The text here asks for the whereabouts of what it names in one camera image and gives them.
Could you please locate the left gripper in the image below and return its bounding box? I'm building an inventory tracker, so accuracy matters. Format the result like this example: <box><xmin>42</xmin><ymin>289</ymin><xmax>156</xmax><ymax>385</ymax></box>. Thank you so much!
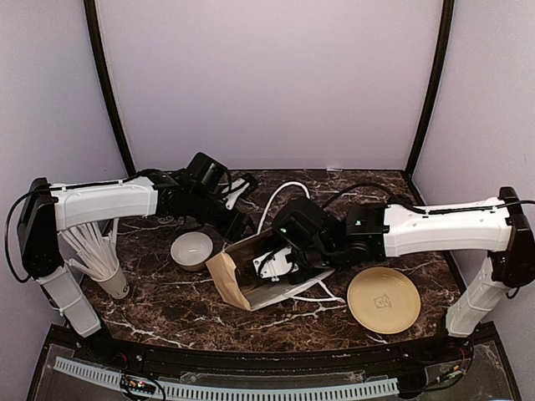
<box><xmin>186</xmin><ymin>189</ymin><xmax>257</xmax><ymax>242</ymax></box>

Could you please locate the brown paper bag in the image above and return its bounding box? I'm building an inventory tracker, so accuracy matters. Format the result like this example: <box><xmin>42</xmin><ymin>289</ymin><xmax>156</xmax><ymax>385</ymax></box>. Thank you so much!
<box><xmin>205</xmin><ymin>181</ymin><xmax>347</xmax><ymax>312</ymax></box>

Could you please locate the stack of paper cups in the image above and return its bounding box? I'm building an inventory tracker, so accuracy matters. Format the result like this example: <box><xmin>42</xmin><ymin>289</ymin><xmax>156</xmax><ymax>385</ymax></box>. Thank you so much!
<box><xmin>158</xmin><ymin>216</ymin><xmax>175</xmax><ymax>224</ymax></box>

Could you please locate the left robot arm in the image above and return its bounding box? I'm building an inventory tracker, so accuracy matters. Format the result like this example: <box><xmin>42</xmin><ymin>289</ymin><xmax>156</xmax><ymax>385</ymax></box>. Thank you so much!
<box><xmin>14</xmin><ymin>152</ymin><xmax>258</xmax><ymax>364</ymax></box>

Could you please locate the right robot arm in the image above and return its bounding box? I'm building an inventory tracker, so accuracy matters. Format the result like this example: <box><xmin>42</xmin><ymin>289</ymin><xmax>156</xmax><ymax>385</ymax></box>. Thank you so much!
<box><xmin>272</xmin><ymin>187</ymin><xmax>534</xmax><ymax>363</ymax></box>

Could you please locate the white ceramic bowl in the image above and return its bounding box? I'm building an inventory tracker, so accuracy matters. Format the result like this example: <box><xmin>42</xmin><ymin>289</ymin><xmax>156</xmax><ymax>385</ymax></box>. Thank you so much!
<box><xmin>171</xmin><ymin>231</ymin><xmax>213</xmax><ymax>272</ymax></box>

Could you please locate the cup of wrapped straws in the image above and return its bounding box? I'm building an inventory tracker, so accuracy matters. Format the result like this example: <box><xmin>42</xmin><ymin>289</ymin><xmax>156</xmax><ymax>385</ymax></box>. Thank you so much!
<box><xmin>59</xmin><ymin>218</ymin><xmax>130</xmax><ymax>299</ymax></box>

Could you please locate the yellow plate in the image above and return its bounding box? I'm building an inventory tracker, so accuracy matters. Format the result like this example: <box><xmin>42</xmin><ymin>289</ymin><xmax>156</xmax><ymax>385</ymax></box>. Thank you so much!
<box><xmin>346</xmin><ymin>267</ymin><xmax>421</xmax><ymax>334</ymax></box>

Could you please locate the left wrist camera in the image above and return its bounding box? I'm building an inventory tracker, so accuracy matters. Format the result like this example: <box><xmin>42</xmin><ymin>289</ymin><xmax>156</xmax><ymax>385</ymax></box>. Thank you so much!
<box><xmin>222</xmin><ymin>174</ymin><xmax>258</xmax><ymax>210</ymax></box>

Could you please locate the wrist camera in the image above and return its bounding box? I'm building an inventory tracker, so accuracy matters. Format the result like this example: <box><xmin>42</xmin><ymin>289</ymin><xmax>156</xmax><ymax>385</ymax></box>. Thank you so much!
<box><xmin>243</xmin><ymin>246</ymin><xmax>298</xmax><ymax>282</ymax></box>
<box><xmin>222</xmin><ymin>174</ymin><xmax>258</xmax><ymax>210</ymax></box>

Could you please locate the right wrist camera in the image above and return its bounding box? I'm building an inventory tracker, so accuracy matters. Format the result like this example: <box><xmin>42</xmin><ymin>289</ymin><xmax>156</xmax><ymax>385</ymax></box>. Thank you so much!
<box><xmin>243</xmin><ymin>246</ymin><xmax>298</xmax><ymax>282</ymax></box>

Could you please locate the black front rail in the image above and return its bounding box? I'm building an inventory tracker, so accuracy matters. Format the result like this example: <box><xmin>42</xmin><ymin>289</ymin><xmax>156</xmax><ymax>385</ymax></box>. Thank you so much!
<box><xmin>49</xmin><ymin>323</ymin><xmax>494</xmax><ymax>379</ymax></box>

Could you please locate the white cable duct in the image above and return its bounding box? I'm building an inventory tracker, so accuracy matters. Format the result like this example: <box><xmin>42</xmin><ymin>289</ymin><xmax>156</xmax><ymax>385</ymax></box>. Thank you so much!
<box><xmin>53</xmin><ymin>357</ymin><xmax>400</xmax><ymax>400</ymax></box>

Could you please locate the left black frame post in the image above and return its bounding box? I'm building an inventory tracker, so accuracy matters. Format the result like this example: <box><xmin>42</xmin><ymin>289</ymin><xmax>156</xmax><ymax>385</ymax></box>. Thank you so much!
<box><xmin>83</xmin><ymin>0</ymin><xmax>136</xmax><ymax>175</ymax></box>

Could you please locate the black frame post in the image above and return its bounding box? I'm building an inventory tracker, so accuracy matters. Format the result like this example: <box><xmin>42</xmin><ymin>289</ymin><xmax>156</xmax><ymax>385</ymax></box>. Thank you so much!
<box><xmin>403</xmin><ymin>0</ymin><xmax>455</xmax><ymax>185</ymax></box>
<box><xmin>83</xmin><ymin>0</ymin><xmax>136</xmax><ymax>175</ymax></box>

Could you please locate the right black frame post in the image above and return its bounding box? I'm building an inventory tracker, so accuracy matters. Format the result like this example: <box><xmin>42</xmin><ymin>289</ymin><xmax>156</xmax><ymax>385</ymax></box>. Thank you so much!
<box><xmin>403</xmin><ymin>0</ymin><xmax>455</xmax><ymax>185</ymax></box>

